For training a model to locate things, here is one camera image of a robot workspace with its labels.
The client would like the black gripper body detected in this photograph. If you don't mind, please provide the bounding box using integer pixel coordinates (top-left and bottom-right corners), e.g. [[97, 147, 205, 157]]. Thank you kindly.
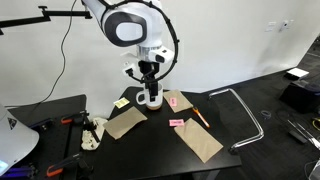
[[138, 60, 161, 84]]

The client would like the white mug with cork base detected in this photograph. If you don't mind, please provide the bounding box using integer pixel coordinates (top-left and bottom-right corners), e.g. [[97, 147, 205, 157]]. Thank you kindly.
[[135, 83, 164, 111]]

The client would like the yellow sticky note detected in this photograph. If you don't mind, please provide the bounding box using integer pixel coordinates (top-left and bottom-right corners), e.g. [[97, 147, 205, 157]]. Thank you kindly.
[[113, 97, 131, 109]]

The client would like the pink sticky note on table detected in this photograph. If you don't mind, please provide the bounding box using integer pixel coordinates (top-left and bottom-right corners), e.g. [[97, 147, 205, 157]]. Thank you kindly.
[[168, 118, 185, 128]]

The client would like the wide brown paper bag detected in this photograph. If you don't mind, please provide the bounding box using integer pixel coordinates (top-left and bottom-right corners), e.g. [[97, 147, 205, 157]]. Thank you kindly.
[[102, 105, 148, 140]]

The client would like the orange marker pen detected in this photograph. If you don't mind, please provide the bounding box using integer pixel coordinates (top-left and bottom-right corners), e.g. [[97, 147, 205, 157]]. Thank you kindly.
[[192, 106, 211, 129]]

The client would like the long brown paper bag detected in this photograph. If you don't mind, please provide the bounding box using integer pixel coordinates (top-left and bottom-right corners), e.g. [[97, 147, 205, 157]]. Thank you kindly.
[[173, 117, 224, 164]]

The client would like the white crumpled rag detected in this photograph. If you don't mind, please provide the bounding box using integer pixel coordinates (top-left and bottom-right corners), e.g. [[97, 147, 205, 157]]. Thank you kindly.
[[80, 116, 109, 152]]

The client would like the black orange bar clamp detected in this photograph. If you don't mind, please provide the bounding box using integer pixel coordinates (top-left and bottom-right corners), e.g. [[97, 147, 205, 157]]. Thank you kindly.
[[45, 151, 84, 178], [60, 110, 101, 143]]

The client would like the blue black clamp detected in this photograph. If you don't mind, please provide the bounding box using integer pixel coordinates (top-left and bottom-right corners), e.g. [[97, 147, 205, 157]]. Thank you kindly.
[[28, 117, 54, 132]]

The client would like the white flat box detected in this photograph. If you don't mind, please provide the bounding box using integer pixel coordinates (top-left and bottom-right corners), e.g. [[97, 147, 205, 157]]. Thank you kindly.
[[284, 67, 310, 81]]

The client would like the large black box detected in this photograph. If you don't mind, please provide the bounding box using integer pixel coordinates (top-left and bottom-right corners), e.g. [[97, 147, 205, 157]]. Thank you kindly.
[[279, 79, 320, 114]]

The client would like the metal tripod stand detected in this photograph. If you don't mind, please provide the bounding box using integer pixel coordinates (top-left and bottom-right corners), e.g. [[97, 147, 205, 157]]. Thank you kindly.
[[287, 119, 320, 151]]

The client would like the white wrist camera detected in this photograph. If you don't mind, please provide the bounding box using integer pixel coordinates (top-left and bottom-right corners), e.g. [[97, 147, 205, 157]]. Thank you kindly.
[[120, 59, 138, 78]]

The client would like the black cable bundle on arm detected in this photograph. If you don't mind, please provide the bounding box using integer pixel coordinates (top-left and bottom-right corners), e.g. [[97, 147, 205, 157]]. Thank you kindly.
[[99, 0, 181, 84]]

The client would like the thin black hanging cable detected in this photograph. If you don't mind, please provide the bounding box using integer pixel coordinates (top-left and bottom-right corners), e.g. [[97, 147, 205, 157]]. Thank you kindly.
[[3, 0, 78, 109]]

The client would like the bent metal table handle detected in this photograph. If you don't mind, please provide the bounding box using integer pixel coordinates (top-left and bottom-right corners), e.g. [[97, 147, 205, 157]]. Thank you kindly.
[[208, 88, 265, 154]]

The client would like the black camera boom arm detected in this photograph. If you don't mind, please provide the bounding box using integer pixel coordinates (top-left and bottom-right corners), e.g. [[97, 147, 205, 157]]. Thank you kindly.
[[0, 5, 93, 36]]

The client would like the coiled grey floor cable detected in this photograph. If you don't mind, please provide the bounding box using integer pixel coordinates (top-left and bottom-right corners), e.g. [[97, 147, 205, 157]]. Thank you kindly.
[[260, 109, 273, 120]]

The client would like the white wall outlet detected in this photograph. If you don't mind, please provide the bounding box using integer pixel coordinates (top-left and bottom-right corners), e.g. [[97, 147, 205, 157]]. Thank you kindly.
[[280, 19, 295, 32], [265, 21, 278, 33]]

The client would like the yellow cable near stand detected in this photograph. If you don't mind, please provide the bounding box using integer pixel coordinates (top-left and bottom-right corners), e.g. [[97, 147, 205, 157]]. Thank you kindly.
[[311, 116, 320, 132]]

